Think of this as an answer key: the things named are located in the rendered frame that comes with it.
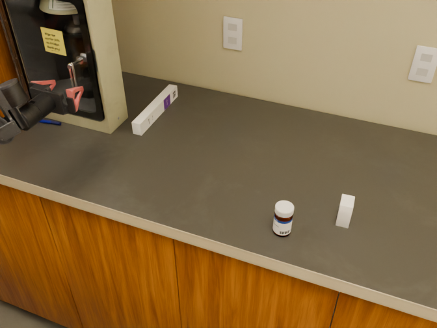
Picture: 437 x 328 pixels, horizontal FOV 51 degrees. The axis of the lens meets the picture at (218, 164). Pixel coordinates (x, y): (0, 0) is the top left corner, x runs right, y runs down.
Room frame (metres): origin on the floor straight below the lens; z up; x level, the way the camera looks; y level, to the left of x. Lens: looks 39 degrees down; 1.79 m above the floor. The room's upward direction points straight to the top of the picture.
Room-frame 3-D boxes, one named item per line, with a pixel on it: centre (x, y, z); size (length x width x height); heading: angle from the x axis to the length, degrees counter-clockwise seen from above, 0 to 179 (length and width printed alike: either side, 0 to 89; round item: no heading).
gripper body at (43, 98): (1.07, 0.48, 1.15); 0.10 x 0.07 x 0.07; 68
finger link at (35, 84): (1.15, 0.48, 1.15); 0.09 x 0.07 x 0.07; 158
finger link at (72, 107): (1.12, 0.42, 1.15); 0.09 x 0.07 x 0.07; 158
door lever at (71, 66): (1.21, 0.42, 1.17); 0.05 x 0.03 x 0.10; 157
